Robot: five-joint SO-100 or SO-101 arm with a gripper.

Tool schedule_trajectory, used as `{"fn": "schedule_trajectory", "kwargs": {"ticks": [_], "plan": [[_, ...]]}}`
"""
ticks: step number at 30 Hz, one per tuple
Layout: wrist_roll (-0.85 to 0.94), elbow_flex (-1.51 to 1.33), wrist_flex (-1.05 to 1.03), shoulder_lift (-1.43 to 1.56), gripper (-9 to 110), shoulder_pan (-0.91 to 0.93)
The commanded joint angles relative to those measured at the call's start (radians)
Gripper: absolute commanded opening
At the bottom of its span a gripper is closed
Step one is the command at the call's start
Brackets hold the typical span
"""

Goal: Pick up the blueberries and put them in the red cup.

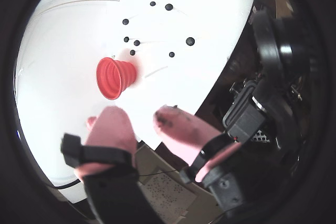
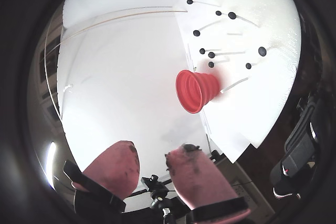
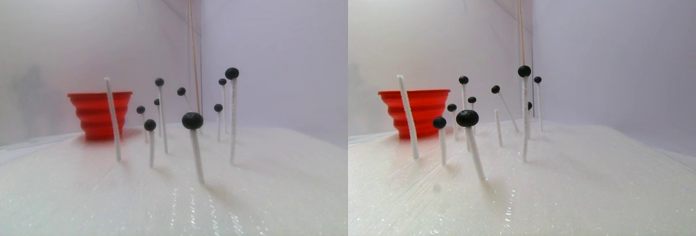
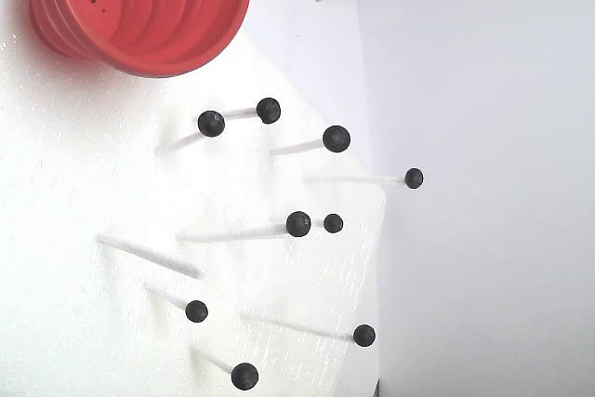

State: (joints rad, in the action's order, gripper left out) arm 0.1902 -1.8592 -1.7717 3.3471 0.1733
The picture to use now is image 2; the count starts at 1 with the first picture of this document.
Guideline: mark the pink-covered gripper finger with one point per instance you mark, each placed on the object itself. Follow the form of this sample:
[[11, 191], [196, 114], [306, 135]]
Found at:
[[113, 169], [199, 182]]

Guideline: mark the red collapsible cup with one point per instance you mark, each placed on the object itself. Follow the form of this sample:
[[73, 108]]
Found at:
[[199, 90]]

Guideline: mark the black tripod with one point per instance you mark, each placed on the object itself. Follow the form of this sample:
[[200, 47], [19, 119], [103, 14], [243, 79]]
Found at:
[[158, 195]]

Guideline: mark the white power strip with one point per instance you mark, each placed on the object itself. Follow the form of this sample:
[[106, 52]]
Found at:
[[246, 192]]

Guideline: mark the white foam base sheet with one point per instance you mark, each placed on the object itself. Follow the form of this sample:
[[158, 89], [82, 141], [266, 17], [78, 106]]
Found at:
[[262, 103]]

